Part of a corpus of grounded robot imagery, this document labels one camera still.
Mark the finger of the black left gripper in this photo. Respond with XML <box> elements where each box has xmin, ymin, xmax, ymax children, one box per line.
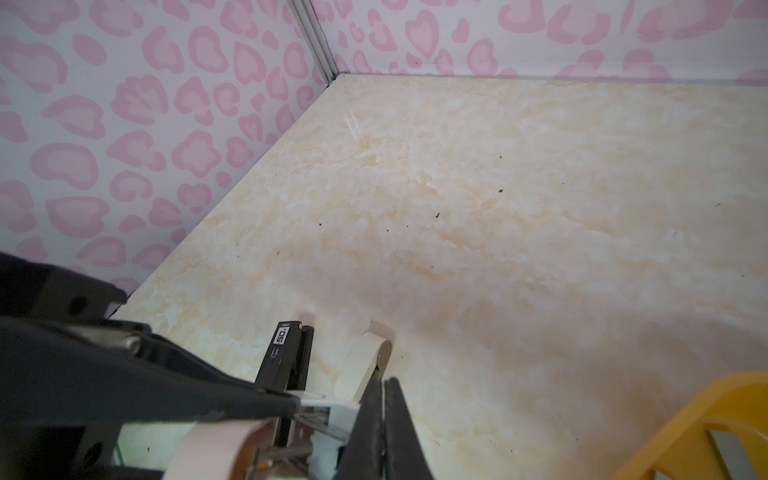
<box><xmin>1</xmin><ymin>318</ymin><xmax>300</xmax><ymax>423</ymax></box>

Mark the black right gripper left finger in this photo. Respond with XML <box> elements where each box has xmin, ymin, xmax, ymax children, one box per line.
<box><xmin>335</xmin><ymin>379</ymin><xmax>384</xmax><ymax>480</ymax></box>

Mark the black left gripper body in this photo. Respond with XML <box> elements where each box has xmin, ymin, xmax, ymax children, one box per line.
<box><xmin>1</xmin><ymin>254</ymin><xmax>174</xmax><ymax>479</ymax></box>

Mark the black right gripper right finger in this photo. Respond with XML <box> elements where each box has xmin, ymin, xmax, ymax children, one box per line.
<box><xmin>383</xmin><ymin>377</ymin><xmax>434</xmax><ymax>480</ymax></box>

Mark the white pink stapler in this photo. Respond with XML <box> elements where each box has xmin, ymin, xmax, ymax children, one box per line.
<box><xmin>162</xmin><ymin>322</ymin><xmax>394</xmax><ymax>479</ymax></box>

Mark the black stapler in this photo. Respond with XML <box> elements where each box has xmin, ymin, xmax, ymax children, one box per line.
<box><xmin>254</xmin><ymin>320</ymin><xmax>316</xmax><ymax>448</ymax></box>

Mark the yellow plastic tray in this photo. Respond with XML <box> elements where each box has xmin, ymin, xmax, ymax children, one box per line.
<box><xmin>614</xmin><ymin>371</ymin><xmax>767</xmax><ymax>479</ymax></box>

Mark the aluminium frame rail left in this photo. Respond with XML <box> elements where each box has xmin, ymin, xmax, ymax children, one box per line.
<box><xmin>287</xmin><ymin>0</ymin><xmax>339</xmax><ymax>85</ymax></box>

